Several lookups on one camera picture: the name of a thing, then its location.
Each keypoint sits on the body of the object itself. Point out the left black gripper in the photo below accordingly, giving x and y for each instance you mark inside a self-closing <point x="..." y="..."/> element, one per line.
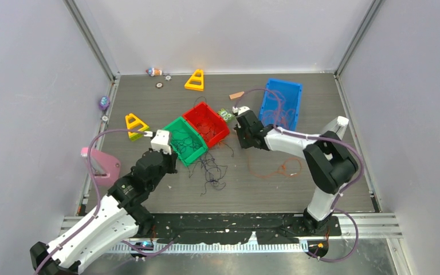
<point x="171" y="158"/>

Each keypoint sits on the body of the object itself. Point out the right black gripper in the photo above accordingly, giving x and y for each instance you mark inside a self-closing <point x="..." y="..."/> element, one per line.
<point x="244" y="144"/>

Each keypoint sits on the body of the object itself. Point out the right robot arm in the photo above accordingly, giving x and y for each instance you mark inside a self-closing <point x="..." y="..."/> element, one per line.
<point x="330" y="163"/>

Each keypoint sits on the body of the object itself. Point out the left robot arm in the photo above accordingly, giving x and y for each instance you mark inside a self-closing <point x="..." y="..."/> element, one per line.
<point x="119" y="215"/>

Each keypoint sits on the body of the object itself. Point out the green small toy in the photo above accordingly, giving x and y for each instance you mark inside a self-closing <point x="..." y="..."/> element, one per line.
<point x="226" y="115"/>

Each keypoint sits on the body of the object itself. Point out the wooden block far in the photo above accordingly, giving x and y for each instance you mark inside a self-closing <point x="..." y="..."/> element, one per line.
<point x="235" y="96"/>

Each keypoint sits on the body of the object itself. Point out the blue plastic bin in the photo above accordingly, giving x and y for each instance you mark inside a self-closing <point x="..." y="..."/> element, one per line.
<point x="282" y="104"/>

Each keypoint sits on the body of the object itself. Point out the pink tape dispenser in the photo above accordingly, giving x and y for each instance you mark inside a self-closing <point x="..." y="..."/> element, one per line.
<point x="105" y="168"/>

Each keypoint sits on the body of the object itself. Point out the red plastic bin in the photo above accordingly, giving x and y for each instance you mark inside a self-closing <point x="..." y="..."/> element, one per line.
<point x="211" y="127"/>

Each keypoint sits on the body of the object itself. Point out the green plastic bin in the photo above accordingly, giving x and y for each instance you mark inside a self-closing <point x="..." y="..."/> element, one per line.
<point x="185" y="141"/>

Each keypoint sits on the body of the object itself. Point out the yellow triangle block near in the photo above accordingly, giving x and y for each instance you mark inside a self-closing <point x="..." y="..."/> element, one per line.
<point x="135" y="123"/>

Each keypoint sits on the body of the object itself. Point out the yellow triangle block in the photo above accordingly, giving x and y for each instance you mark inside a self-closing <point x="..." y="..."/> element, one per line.
<point x="196" y="82"/>
<point x="135" y="123"/>

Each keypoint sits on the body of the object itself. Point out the yellow triangle block far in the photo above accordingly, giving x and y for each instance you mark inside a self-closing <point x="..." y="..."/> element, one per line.
<point x="196" y="82"/>

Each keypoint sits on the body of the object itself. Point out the purple round toy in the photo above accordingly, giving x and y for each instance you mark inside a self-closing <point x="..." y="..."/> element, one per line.
<point x="104" y="103"/>

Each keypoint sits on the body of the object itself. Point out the white tape dispenser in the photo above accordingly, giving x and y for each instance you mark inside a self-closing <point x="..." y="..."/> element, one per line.
<point x="338" y="125"/>

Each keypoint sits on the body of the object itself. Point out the small figurine toy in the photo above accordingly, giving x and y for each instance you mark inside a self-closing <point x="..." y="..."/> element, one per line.
<point x="153" y="72"/>

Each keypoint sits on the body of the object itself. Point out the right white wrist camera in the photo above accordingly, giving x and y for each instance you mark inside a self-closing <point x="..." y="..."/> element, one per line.
<point x="237" y="111"/>

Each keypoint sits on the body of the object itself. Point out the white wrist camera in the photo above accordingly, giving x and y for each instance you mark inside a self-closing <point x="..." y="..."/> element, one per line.
<point x="160" y="141"/>
<point x="237" y="111"/>

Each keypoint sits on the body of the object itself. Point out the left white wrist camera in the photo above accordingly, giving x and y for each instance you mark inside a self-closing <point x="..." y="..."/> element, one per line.
<point x="160" y="141"/>

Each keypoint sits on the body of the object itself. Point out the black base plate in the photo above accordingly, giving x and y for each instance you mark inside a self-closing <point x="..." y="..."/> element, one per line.
<point x="235" y="228"/>

